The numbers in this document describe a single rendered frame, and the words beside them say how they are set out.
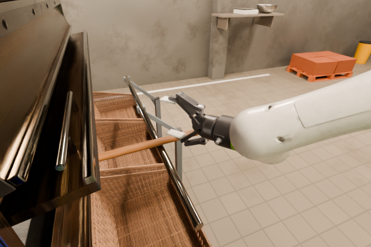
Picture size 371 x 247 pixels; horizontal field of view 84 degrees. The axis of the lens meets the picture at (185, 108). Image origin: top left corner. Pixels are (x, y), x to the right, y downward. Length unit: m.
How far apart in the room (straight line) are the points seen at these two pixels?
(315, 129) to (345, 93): 0.07
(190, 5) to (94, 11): 1.71
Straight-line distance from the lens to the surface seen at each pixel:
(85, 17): 4.05
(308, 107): 0.40
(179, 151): 1.42
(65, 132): 0.51
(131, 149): 0.82
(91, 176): 0.43
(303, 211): 2.34
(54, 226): 0.73
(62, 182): 0.49
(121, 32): 4.09
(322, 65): 5.35
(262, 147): 0.40
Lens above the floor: 1.73
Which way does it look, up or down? 30 degrees down
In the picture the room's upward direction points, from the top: 1 degrees clockwise
